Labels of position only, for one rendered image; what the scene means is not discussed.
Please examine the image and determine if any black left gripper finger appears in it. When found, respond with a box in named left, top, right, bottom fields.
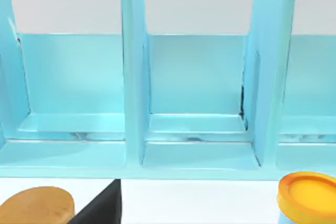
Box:
left=67, top=178, right=123, bottom=224

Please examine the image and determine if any light blue rack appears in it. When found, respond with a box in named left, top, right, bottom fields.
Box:
left=0, top=0, right=336, bottom=180

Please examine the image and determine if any brown bread loaf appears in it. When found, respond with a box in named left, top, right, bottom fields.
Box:
left=0, top=186, right=76, bottom=224

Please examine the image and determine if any yellow-lidded light blue jar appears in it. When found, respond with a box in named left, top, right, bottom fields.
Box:
left=277, top=170, right=336, bottom=224

